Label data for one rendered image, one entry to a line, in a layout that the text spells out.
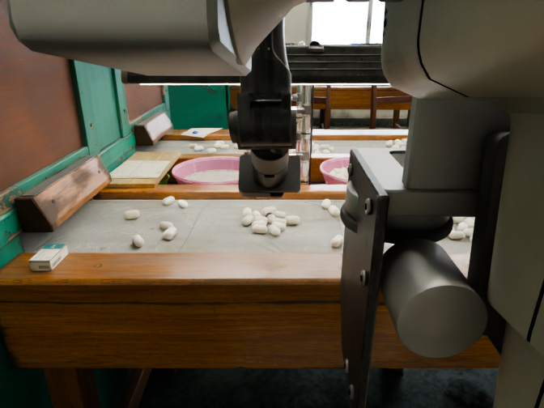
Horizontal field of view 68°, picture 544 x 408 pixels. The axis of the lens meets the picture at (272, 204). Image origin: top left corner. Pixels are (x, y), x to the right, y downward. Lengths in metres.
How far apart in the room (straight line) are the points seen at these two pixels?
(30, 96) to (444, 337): 0.87
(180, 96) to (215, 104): 0.31
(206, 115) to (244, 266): 3.01
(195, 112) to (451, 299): 3.51
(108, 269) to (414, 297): 0.60
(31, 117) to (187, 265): 0.45
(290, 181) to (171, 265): 0.25
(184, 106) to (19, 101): 2.82
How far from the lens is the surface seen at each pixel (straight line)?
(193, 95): 3.65
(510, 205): 0.20
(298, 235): 0.86
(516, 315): 0.20
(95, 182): 1.03
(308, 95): 1.05
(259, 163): 0.59
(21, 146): 0.91
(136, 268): 0.73
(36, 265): 0.78
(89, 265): 0.77
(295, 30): 5.90
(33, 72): 0.98
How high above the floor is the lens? 1.12
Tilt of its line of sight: 22 degrees down
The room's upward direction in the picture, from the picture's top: straight up
